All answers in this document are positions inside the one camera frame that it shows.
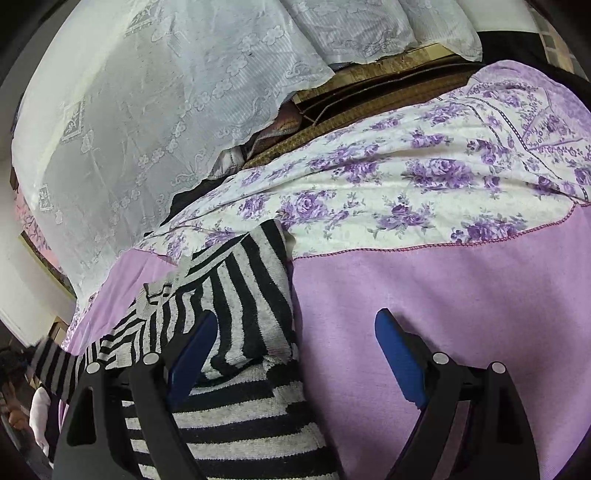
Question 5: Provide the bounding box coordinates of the grey satin cloth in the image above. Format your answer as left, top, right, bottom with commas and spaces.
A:
210, 147, 246, 181

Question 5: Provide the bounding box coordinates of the brown woven mat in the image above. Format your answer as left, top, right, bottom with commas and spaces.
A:
242, 44, 485, 171

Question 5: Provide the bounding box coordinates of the brown zippered cloth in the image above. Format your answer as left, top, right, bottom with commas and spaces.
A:
245, 102, 305, 155

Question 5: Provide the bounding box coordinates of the purple floral bedsheet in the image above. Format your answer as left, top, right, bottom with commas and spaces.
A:
60, 60, 591, 480

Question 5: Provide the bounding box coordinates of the black and grey striped sweater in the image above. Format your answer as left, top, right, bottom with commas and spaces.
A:
30, 219, 343, 480

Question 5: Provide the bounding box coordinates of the white lace pillow cover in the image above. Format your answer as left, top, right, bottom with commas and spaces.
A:
281, 0, 484, 65

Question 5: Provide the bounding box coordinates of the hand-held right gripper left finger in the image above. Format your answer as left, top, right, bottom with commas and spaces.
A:
53, 311, 218, 480

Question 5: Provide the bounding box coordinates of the large white lace cloth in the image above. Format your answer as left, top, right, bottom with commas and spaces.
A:
11, 0, 336, 301

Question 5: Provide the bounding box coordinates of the dark cloth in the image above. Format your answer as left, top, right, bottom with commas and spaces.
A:
478, 28, 575, 77
159, 187, 222, 227

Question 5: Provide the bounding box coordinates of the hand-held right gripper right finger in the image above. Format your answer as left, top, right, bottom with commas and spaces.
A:
374, 308, 541, 480

